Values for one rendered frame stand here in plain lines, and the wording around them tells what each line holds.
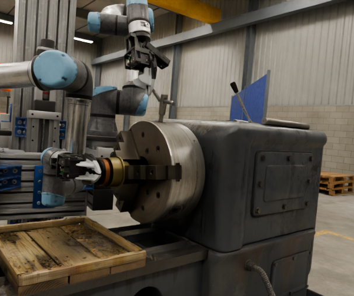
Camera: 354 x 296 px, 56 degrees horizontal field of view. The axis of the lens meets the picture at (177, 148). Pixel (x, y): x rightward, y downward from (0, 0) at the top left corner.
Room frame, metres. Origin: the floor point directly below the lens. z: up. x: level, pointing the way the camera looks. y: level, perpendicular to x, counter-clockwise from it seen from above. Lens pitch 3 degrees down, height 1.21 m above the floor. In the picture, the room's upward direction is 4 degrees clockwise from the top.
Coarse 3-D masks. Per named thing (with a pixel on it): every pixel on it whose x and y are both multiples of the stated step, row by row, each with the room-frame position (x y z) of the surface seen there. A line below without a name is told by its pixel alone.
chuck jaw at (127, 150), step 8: (120, 136) 1.05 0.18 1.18; (128, 136) 1.04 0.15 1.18; (120, 144) 1.00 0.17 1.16; (128, 144) 1.02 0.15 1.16; (120, 152) 0.99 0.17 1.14; (128, 152) 1.00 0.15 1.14; (136, 152) 1.02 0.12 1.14; (128, 160) 1.00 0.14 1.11; (136, 160) 1.01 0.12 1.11; (144, 160) 1.04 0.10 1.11
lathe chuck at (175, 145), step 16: (144, 128) 1.01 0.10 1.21; (160, 128) 0.95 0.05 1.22; (176, 128) 1.00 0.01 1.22; (144, 144) 1.01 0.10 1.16; (160, 144) 0.94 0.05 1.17; (176, 144) 0.93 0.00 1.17; (160, 160) 0.94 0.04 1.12; (176, 160) 0.91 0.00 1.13; (192, 160) 0.95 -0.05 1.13; (192, 176) 0.94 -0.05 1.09; (144, 192) 0.99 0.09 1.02; (160, 192) 0.93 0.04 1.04; (176, 192) 0.91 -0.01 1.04; (192, 192) 0.95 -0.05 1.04; (144, 208) 0.99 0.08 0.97; (160, 208) 0.93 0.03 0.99
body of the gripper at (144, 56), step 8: (136, 32) 1.15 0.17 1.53; (144, 32) 1.15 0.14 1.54; (128, 40) 1.14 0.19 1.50; (136, 40) 1.14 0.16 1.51; (144, 40) 1.17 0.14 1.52; (128, 48) 1.15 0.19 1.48; (136, 48) 1.11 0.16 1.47; (144, 48) 1.16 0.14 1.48; (128, 56) 1.17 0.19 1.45; (136, 56) 1.11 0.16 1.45; (144, 56) 1.13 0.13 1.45; (152, 56) 1.15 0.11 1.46; (128, 64) 1.14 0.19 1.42; (136, 64) 1.12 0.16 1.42; (144, 64) 1.12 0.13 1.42
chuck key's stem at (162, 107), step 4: (164, 96) 1.01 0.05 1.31; (160, 100) 1.01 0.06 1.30; (160, 104) 1.01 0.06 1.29; (164, 104) 1.01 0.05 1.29; (160, 108) 1.01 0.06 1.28; (164, 108) 1.01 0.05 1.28; (160, 112) 1.01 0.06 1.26; (164, 112) 1.02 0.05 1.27; (160, 116) 1.02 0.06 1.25; (160, 120) 1.02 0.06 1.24
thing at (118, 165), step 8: (104, 160) 0.92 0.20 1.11; (112, 160) 0.93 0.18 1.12; (120, 160) 0.94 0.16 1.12; (104, 168) 0.90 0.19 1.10; (112, 168) 0.91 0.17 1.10; (120, 168) 0.92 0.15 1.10; (104, 176) 0.90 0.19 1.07; (112, 176) 0.91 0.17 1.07; (120, 176) 0.92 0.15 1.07; (96, 184) 0.92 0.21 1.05; (104, 184) 0.91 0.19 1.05; (112, 184) 0.92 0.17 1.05; (120, 184) 0.93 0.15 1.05
